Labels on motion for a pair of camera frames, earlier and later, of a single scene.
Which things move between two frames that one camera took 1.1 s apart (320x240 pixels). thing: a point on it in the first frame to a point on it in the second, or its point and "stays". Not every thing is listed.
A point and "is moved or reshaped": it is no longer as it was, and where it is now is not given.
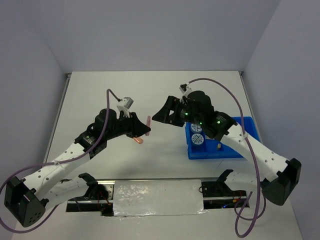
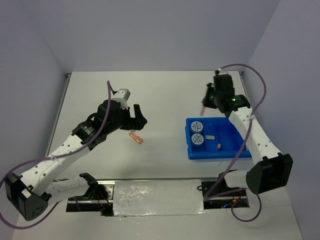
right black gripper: x=171 y=103 to x=206 y=102
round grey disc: x=196 y=128 stays
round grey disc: x=197 y=139 stays
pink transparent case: x=148 y=124 is moved or reshaped
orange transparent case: x=139 y=140 stays
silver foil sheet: x=160 y=197 stays
